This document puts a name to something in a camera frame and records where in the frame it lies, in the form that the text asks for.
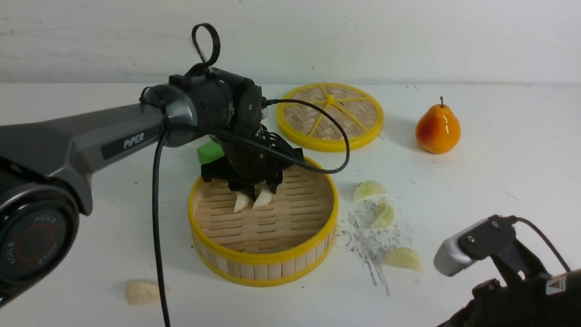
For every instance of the woven steamer lid yellow rim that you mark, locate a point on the woven steamer lid yellow rim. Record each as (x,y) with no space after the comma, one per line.
(359,115)

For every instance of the orange toy pear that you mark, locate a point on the orange toy pear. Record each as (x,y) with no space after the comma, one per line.
(438,131)

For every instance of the white dumpling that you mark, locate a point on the white dumpling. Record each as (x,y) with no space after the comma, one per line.
(242,201)
(141,293)
(263,198)

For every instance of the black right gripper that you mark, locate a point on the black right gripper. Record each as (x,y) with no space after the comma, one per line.
(531,297)

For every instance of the pale yellow dumpling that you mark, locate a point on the pale yellow dumpling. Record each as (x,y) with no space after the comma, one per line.
(404,258)

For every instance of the pale green dumpling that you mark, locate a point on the pale green dumpling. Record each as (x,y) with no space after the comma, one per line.
(368,189)
(385,215)

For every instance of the bamboo steamer tray yellow rim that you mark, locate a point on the bamboo steamer tray yellow rim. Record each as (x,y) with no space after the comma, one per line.
(268,246)

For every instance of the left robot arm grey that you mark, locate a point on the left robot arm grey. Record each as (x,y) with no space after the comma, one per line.
(46,167)

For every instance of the green foam cube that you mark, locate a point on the green foam cube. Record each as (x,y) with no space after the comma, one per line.
(209,152)

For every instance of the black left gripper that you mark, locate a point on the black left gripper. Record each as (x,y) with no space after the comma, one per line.
(233,104)

